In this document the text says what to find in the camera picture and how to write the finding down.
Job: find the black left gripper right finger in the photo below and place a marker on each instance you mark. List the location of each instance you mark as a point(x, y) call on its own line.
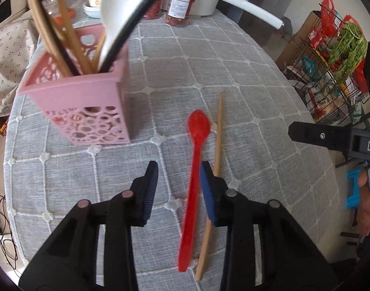
point(266, 249)

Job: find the red plastic spoon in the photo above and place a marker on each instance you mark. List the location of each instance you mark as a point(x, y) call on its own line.
point(199, 128)

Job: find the brown wooden chopstick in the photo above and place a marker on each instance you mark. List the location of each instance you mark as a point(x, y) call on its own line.
point(42, 22)
point(95, 59)

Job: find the person's right hand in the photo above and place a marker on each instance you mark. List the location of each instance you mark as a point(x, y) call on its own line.
point(363, 213)

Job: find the pink perforated plastic basket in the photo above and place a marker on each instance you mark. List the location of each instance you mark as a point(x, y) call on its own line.
point(87, 109)

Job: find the thick light wooden chopstick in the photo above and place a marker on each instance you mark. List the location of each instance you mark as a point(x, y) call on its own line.
point(74, 42)

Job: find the jar of red goji berries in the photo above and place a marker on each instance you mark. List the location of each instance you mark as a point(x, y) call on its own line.
point(155, 11)

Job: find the white plate under bowl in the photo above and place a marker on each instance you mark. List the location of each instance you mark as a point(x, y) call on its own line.
point(93, 12)

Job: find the white plastic spoon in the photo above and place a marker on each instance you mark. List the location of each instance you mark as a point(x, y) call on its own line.
point(121, 9)

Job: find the labelled jar of dried fruit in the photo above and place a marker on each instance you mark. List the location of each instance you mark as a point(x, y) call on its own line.
point(178, 12)

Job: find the glass jar with small oranges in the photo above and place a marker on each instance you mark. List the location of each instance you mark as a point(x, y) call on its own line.
point(53, 9)

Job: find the floral beige cloth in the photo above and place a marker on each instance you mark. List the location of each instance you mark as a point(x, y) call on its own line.
point(18, 42)

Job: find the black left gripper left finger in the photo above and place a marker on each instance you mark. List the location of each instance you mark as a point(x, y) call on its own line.
point(91, 248)

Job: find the grey checked tablecloth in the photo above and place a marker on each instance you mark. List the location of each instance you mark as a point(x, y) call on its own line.
point(170, 77)

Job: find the black wire rack with groceries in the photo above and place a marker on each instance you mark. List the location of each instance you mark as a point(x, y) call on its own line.
point(324, 63)

